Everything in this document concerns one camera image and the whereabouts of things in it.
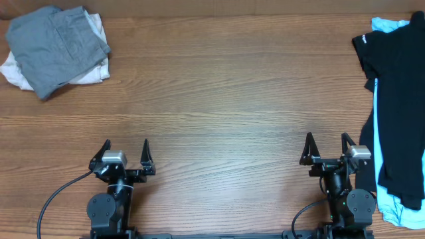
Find white folded garment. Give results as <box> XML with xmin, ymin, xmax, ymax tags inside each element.
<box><xmin>1</xmin><ymin>12</ymin><xmax>110</xmax><ymax>91</ymax></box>

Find light blue t-shirt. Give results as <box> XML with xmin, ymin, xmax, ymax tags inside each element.
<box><xmin>371</xmin><ymin>17</ymin><xmax>425</xmax><ymax>230</ymax></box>

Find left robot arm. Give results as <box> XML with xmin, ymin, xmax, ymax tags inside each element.
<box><xmin>86</xmin><ymin>139</ymin><xmax>156</xmax><ymax>239</ymax></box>

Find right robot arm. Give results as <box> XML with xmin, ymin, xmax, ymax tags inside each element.
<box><xmin>291</xmin><ymin>132</ymin><xmax>377</xmax><ymax>239</ymax></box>

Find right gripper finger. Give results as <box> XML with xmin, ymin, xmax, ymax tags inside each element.
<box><xmin>341</xmin><ymin>132</ymin><xmax>357</xmax><ymax>156</ymax></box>
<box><xmin>299</xmin><ymin>132</ymin><xmax>321</xmax><ymax>165</ymax></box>

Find black polo shirt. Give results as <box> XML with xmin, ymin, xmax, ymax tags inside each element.
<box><xmin>352</xmin><ymin>11</ymin><xmax>424</xmax><ymax>210</ymax></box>

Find grey folded trousers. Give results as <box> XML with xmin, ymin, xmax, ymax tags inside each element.
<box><xmin>5</xmin><ymin>5</ymin><xmax>111</xmax><ymax>100</ymax></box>

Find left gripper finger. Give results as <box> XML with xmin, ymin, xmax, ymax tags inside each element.
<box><xmin>88</xmin><ymin>139</ymin><xmax>111</xmax><ymax>168</ymax></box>
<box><xmin>140</xmin><ymin>139</ymin><xmax>155</xmax><ymax>169</ymax></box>

